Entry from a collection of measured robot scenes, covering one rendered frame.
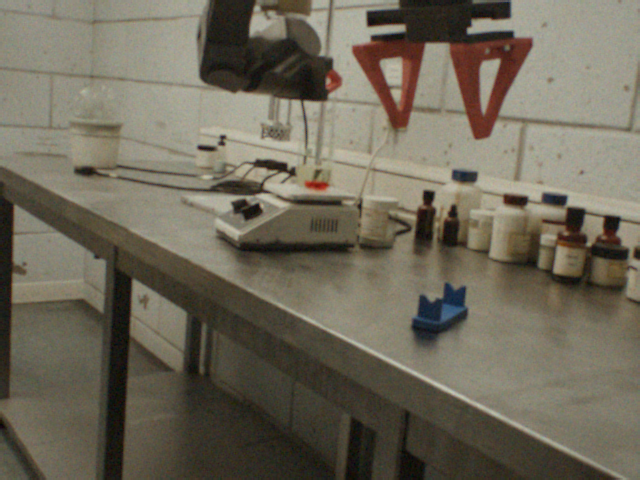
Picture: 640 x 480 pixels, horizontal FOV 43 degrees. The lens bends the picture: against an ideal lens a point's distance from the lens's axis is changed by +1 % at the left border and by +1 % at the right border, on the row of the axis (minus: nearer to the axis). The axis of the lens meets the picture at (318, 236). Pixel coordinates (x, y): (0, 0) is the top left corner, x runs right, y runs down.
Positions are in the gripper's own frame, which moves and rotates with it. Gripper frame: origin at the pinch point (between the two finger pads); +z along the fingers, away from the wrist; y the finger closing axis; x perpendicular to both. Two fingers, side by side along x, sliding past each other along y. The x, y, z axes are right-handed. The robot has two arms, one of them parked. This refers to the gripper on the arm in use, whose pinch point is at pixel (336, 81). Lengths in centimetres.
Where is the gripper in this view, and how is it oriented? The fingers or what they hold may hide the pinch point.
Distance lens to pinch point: 128.8
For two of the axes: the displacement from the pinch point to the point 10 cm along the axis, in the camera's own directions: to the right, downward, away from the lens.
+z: 6.5, -0.8, 7.6
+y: -7.6, -1.7, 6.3
